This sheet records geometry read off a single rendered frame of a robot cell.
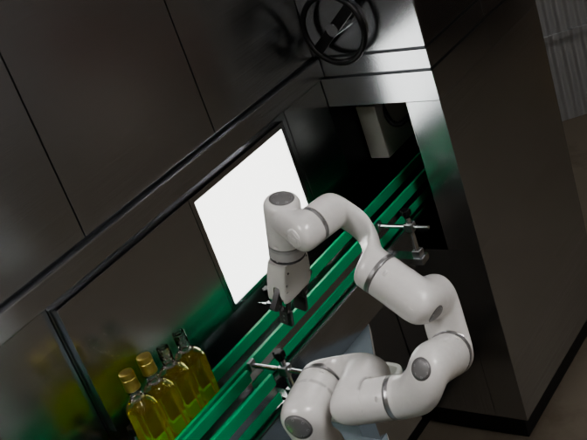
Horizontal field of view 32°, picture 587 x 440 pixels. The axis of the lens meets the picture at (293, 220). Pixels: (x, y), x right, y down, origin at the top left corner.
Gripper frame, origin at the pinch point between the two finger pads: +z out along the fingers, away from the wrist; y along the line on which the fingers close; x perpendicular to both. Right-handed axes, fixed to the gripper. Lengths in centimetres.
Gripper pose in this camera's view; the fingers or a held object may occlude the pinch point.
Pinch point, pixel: (293, 309)
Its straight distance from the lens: 215.3
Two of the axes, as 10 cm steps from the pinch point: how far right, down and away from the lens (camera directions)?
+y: -5.4, 5.2, -6.6
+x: 8.4, 2.6, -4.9
